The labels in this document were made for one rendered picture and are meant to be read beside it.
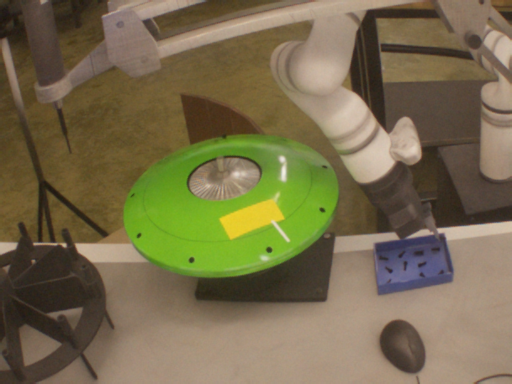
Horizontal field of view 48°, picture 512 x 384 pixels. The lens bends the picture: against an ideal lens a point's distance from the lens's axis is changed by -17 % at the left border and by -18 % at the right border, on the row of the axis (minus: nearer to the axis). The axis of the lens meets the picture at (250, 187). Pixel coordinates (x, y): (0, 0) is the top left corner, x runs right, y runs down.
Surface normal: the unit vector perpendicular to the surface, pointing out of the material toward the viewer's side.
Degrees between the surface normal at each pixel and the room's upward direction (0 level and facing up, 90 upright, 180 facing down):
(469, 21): 90
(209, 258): 24
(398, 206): 100
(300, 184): 17
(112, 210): 0
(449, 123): 0
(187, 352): 0
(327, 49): 56
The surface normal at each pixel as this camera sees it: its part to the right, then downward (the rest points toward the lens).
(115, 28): 0.10, 0.58
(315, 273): -0.14, -0.80
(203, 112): -0.56, 0.55
